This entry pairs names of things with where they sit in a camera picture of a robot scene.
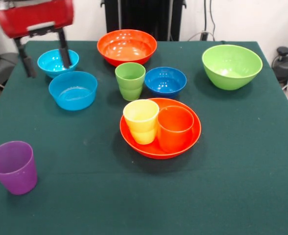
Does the dark blue plastic bowl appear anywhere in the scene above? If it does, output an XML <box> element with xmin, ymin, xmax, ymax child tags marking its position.
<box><xmin>144</xmin><ymin>67</ymin><xmax>188</xmax><ymax>99</ymax></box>

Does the green plastic cup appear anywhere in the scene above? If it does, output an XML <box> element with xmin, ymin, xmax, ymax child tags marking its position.
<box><xmin>115</xmin><ymin>62</ymin><xmax>146</xmax><ymax>102</ymax></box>

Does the light blue plastic bowl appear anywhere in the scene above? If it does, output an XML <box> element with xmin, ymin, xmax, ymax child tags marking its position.
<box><xmin>37</xmin><ymin>48</ymin><xmax>80</xmax><ymax>79</ymax></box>

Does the grey pedestal foot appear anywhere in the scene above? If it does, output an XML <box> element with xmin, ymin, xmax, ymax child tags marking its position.
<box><xmin>271</xmin><ymin>46</ymin><xmax>288</xmax><ymax>83</ymax></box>
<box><xmin>0</xmin><ymin>52</ymin><xmax>21</xmax><ymax>84</ymax></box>

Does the orange plastic bowl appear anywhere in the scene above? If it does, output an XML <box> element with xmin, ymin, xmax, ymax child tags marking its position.
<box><xmin>96</xmin><ymin>29</ymin><xmax>158</xmax><ymax>67</ymax></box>
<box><xmin>120</xmin><ymin>97</ymin><xmax>202</xmax><ymax>160</ymax></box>

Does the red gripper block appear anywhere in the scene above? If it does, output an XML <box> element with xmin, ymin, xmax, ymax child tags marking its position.
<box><xmin>0</xmin><ymin>0</ymin><xmax>75</xmax><ymax>79</ymax></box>

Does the green plastic bowl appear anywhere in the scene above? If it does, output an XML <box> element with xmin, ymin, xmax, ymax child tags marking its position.
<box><xmin>202</xmin><ymin>44</ymin><xmax>264</xmax><ymax>91</ymax></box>

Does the blue ribbed plastic bowl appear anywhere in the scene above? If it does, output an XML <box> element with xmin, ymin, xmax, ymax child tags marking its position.
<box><xmin>48</xmin><ymin>70</ymin><xmax>98</xmax><ymax>111</ymax></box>

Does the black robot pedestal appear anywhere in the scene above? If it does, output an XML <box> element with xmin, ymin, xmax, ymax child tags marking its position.
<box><xmin>100</xmin><ymin>0</ymin><xmax>187</xmax><ymax>42</ymax></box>

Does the orange plastic cup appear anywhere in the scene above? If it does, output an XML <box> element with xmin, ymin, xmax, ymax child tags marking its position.
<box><xmin>157</xmin><ymin>105</ymin><xmax>195</xmax><ymax>154</ymax></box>

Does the dark green tablecloth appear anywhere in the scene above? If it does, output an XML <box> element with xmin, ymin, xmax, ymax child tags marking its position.
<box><xmin>0</xmin><ymin>40</ymin><xmax>288</xmax><ymax>235</ymax></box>

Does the yellow plastic cup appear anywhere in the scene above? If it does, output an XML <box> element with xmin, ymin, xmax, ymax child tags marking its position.
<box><xmin>122</xmin><ymin>99</ymin><xmax>160</xmax><ymax>145</ymax></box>

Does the purple plastic cup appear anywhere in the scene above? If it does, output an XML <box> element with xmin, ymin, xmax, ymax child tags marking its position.
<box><xmin>0</xmin><ymin>141</ymin><xmax>38</xmax><ymax>196</ymax></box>

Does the black hanging wall cable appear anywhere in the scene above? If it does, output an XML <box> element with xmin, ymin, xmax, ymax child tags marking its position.
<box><xmin>204</xmin><ymin>0</ymin><xmax>217</xmax><ymax>34</ymax></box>

